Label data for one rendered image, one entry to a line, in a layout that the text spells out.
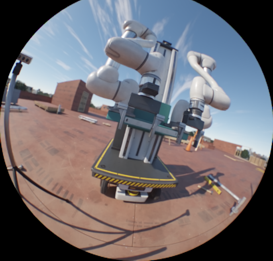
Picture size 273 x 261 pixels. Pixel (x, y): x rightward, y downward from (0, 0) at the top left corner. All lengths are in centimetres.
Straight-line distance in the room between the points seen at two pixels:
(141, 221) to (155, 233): 15
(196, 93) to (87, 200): 104
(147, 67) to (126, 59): 9
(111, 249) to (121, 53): 96
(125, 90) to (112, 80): 11
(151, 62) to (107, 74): 29
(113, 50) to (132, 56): 7
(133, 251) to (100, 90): 104
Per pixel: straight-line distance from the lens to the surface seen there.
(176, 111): 73
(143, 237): 77
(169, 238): 84
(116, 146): 99
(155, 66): 38
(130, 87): 60
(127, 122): 57
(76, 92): 852
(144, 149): 89
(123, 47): 35
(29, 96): 1119
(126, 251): 72
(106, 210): 79
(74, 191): 88
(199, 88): 50
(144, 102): 34
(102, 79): 56
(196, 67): 77
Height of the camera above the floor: 71
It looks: 3 degrees down
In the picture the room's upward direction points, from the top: 16 degrees clockwise
